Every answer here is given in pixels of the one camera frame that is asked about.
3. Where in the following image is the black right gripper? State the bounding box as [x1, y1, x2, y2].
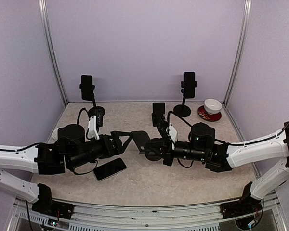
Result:
[145, 138, 207, 167]

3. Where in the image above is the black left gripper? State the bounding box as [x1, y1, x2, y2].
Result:
[68, 130, 134, 169]

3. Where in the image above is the brown-base plate phone stand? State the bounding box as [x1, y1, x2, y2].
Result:
[131, 131, 162, 162]

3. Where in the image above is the black smartphone silver edge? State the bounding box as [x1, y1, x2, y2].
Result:
[93, 158, 127, 181]

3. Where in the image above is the black folding phone stand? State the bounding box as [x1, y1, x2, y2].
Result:
[151, 102, 165, 127]

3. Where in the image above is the black round-base pole stand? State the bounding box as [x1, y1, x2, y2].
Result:
[173, 81, 191, 117]

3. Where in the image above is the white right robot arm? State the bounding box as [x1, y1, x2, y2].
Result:
[143, 122, 289, 218]

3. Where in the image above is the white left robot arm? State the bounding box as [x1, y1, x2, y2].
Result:
[0, 124, 132, 175]

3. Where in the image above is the red round saucer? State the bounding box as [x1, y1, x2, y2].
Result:
[197, 105, 222, 122]

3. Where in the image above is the light blue mug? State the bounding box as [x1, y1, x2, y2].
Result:
[51, 128, 58, 140]

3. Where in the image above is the white ceramic bowl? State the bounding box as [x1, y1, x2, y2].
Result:
[204, 99, 222, 115]

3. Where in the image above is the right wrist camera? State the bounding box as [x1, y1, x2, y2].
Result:
[157, 120, 178, 144]

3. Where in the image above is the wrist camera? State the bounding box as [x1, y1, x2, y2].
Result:
[157, 120, 178, 144]
[86, 106, 105, 140]

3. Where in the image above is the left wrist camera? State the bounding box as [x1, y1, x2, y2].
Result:
[86, 106, 105, 140]

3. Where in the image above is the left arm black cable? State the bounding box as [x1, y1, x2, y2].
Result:
[0, 107, 98, 175]

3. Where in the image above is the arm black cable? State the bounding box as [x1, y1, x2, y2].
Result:
[167, 110, 289, 169]
[0, 107, 98, 175]

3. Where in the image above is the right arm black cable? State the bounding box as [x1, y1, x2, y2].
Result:
[167, 110, 289, 169]

